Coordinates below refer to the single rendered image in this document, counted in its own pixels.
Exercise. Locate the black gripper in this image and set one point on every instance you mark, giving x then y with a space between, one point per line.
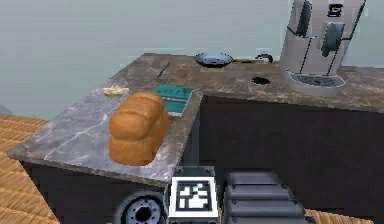
141 210

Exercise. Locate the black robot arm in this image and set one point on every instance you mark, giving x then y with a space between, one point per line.
256 200

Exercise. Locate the dark marble-topped kitchen counter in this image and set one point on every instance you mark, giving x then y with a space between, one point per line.
266 140

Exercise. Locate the brown bread loaf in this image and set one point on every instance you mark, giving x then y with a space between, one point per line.
138 128

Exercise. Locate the pale yellow crumpled food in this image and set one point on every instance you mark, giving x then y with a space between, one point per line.
115 90

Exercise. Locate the thin dark knife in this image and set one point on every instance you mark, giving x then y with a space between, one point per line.
163 70

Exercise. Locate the grey frying pan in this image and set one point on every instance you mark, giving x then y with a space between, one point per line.
213 60

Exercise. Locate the small black round object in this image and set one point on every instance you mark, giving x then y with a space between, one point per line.
260 80

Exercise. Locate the silver coffee machine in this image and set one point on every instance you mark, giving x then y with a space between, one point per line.
316 46

